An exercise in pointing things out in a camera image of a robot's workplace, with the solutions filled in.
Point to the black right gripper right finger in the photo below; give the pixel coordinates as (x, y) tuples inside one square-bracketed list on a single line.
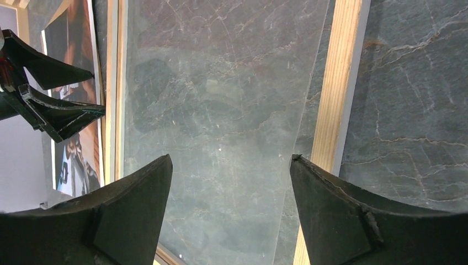
[(346, 224)]

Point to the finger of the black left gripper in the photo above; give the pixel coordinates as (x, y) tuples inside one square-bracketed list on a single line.
[(49, 73), (60, 119)]

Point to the wooden clothes rack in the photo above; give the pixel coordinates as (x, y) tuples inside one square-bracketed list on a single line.
[(14, 16)]

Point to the light wooden picture frame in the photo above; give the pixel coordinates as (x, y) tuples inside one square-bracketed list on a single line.
[(230, 90)]

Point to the printed photo with white border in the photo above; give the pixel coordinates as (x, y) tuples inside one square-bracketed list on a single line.
[(77, 161)]

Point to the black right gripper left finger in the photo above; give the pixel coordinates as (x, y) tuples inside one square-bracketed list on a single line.
[(119, 223)]

